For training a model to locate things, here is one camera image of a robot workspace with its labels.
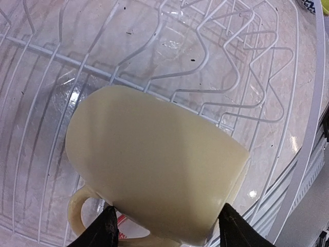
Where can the white wire dish rack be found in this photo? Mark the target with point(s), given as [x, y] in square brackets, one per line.
[249, 67]

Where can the aluminium front rail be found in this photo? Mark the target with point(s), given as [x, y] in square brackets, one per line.
[307, 225]

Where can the green bowl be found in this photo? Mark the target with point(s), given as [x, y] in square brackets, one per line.
[325, 7]

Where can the blue white patterned bowl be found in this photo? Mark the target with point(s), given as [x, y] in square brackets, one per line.
[307, 5]

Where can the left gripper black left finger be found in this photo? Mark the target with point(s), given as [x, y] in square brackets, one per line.
[101, 233]

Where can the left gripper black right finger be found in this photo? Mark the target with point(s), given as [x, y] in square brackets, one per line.
[236, 232]

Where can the white bowl red rim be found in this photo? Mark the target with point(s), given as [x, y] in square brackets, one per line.
[129, 229]

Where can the yellow mug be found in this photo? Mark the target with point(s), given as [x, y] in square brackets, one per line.
[165, 168]

